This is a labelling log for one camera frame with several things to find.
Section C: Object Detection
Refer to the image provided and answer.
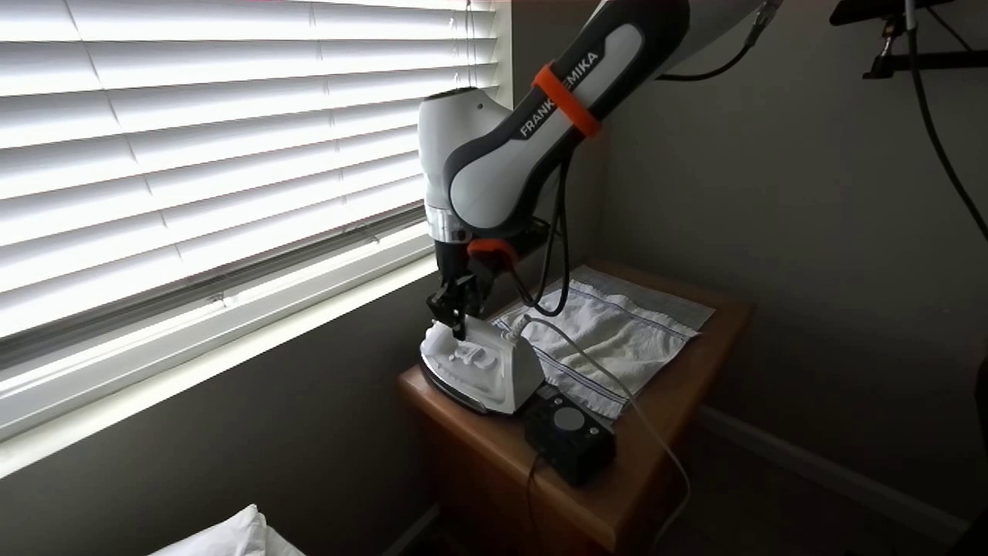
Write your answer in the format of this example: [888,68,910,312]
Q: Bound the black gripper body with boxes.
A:
[437,238,517,310]

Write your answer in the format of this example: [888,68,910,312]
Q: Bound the white pressing iron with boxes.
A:
[419,320,545,418]

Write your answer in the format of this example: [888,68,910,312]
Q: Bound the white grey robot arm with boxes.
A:
[416,0,780,339]

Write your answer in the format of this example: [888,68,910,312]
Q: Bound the grey woven placemat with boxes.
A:
[491,266,712,421]

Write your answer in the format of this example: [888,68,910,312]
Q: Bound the white striped towel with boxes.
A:
[494,280,698,393]

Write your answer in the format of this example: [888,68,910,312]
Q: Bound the black alarm clock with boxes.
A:
[521,383,618,486]

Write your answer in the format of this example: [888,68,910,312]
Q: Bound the wooden side table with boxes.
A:
[399,259,754,556]

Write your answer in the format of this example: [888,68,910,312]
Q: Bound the white window blinds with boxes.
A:
[0,0,513,477]

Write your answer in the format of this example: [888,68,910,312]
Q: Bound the white bed sheet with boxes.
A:
[150,504,307,556]

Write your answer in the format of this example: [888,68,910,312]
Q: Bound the white iron power cord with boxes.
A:
[510,312,695,546]

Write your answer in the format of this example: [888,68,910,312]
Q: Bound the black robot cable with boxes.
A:
[500,153,573,320]

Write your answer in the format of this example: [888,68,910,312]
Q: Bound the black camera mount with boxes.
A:
[831,0,988,81]

